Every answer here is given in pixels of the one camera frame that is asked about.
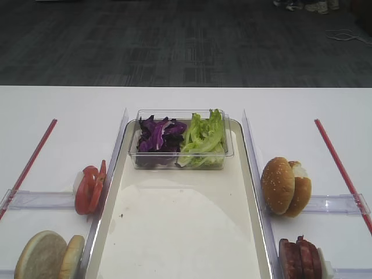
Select red tomato slice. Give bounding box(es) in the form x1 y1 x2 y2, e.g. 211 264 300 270
75 166 98 215
85 160 106 213

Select sesame bun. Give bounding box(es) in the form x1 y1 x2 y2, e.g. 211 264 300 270
261 157 295 215
284 161 312 217

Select bun half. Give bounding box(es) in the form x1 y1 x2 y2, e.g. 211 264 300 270
13 230 67 279
58 235 85 279

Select rear meat patty slice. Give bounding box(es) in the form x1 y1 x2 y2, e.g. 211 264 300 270
296 235 322 279

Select rear sesame bun top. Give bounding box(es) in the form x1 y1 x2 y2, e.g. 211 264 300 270
284 161 312 217

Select clear plastic salad container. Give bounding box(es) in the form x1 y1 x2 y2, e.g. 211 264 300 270
128 109 234 170

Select meat patty slice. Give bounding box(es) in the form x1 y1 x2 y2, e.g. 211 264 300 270
296 235 322 279
279 238 303 279

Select clear patty pusher track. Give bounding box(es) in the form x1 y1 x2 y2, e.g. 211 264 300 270
331 268 372 279

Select white cable on floor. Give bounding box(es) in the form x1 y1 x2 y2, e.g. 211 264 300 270
325 28 372 45

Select right clear long divider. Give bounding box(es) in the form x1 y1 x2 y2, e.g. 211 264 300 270
242 110 284 278

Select left clear long divider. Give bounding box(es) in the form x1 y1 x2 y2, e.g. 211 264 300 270
76 109 128 278

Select clear long divider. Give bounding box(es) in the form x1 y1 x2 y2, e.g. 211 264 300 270
242 110 284 278
76 109 128 278

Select clear tomato pusher track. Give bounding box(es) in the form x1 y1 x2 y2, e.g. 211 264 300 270
1 189 75 210

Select white patty pusher block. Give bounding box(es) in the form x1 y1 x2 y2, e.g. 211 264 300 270
317 248 335 279

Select front sesame bun top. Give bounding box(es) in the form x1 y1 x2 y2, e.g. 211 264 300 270
261 157 295 215

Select left red rail strip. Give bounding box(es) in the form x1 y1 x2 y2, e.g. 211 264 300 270
0 119 58 219

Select clear bun-top pusher track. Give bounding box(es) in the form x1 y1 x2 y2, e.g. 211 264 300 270
302 194 371 215

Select white tomato pusher block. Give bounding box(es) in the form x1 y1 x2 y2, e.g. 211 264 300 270
73 171 84 194

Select red rail strip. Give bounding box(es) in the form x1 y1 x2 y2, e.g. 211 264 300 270
0 119 58 219
314 119 371 233

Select green lettuce leaves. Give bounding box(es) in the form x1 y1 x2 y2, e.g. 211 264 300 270
176 109 225 169

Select front meat patty slice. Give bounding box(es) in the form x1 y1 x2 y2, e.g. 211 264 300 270
279 238 303 279

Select purple cabbage leaves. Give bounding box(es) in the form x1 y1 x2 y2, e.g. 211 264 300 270
137 115 187 153

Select white metal tray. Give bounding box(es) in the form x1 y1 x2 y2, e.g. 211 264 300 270
84 121 272 278

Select right red rail strip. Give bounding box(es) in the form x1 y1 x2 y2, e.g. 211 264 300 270
314 119 371 233

